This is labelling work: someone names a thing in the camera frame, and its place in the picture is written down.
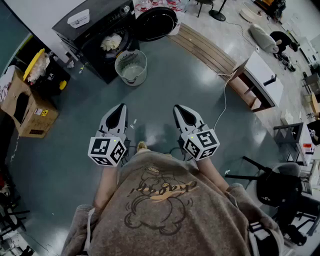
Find brown cardboard box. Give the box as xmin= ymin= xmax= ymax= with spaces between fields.
xmin=0 ymin=65 xmax=60 ymax=139

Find black office chair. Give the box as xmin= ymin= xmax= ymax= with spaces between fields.
xmin=224 ymin=156 xmax=320 ymax=247

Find white cable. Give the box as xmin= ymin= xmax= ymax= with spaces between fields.
xmin=213 ymin=63 xmax=237 ymax=131

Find white plastic tray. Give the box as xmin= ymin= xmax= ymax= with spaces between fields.
xmin=66 ymin=9 xmax=90 ymax=29

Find person's brown printed t-shirt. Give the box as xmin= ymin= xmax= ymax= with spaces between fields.
xmin=61 ymin=149 xmax=285 ymax=256

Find person's left forearm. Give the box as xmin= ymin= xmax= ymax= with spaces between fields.
xmin=93 ymin=163 xmax=119 ymax=211

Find white cushion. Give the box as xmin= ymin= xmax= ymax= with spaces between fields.
xmin=249 ymin=23 xmax=279 ymax=54

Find group of red lidded containers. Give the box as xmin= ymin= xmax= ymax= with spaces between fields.
xmin=134 ymin=0 xmax=185 ymax=13

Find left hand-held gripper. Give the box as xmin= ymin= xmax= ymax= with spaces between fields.
xmin=87 ymin=103 xmax=131 ymax=168

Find crumpled clear plastic wrap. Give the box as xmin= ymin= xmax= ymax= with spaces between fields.
xmin=26 ymin=53 xmax=49 ymax=84

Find black toolbox with yellow lid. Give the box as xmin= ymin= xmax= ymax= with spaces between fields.
xmin=23 ymin=48 xmax=72 ymax=96

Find wooden slatted platform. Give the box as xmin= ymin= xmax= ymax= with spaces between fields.
xmin=166 ymin=22 xmax=238 ymax=77

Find grey plastic laundry basket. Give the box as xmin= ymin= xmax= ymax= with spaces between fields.
xmin=114 ymin=49 xmax=148 ymax=87

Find person's right forearm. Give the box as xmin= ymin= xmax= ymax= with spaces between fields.
xmin=195 ymin=156 xmax=231 ymax=194

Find white metal cart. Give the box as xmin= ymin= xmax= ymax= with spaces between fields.
xmin=273 ymin=121 xmax=315 ymax=167

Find black handheld tool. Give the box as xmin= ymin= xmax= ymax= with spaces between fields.
xmin=263 ymin=73 xmax=278 ymax=87

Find black round washing machine door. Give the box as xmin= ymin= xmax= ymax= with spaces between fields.
xmin=134 ymin=6 xmax=179 ymax=42

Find cream white clothes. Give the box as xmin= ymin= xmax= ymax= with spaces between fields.
xmin=100 ymin=32 xmax=123 ymax=52

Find white topped wooden table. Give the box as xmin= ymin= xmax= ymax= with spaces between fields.
xmin=227 ymin=50 xmax=285 ymax=113

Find black fan stand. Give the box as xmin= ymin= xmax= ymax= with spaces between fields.
xmin=208 ymin=0 xmax=227 ymax=23

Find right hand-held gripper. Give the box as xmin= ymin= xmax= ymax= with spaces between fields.
xmin=173 ymin=104 xmax=221 ymax=162

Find black washing machine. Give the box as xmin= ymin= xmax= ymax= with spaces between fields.
xmin=51 ymin=0 xmax=141 ymax=85

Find round white tray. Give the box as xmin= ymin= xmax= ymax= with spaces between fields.
xmin=239 ymin=1 xmax=263 ymax=23

